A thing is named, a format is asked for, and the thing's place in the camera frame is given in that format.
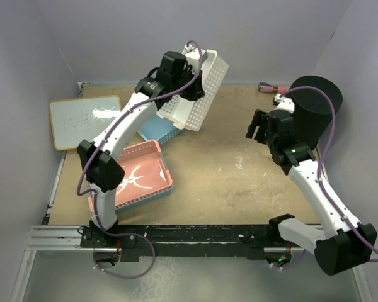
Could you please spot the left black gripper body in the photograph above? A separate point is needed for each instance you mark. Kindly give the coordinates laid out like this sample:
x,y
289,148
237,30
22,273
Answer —
x,y
190,92

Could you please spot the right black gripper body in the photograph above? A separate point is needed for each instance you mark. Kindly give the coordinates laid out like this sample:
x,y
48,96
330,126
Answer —
x,y
263,136

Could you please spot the large black plastic bin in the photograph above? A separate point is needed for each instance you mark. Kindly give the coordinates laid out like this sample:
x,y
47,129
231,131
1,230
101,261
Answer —
x,y
312,113

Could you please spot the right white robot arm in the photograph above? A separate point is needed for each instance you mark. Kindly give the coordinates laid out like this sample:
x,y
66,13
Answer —
x,y
343,242

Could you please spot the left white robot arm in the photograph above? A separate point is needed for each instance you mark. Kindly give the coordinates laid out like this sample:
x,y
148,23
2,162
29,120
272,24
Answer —
x,y
177,74

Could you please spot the pink marker pen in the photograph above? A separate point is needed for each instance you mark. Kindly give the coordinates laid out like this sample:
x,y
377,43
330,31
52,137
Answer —
x,y
270,89

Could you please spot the blue perforated basket under white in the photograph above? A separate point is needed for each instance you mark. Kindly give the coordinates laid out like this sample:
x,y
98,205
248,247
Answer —
x,y
158,129

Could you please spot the pink perforated basket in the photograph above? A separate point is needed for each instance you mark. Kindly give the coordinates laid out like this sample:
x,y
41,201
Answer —
x,y
141,173

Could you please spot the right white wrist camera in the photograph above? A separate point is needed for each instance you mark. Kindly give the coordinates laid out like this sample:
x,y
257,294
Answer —
x,y
283,103

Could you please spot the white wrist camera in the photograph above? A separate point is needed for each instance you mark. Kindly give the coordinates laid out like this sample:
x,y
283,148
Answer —
x,y
283,103
193,56

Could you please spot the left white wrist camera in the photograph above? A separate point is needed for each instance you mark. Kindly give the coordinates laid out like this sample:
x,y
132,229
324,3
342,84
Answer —
x,y
193,56

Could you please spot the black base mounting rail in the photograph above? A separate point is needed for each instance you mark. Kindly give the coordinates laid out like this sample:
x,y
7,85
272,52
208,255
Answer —
x,y
128,243

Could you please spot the small whiteboard yellow frame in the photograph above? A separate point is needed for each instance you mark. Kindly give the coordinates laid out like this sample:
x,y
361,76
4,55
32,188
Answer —
x,y
73,120

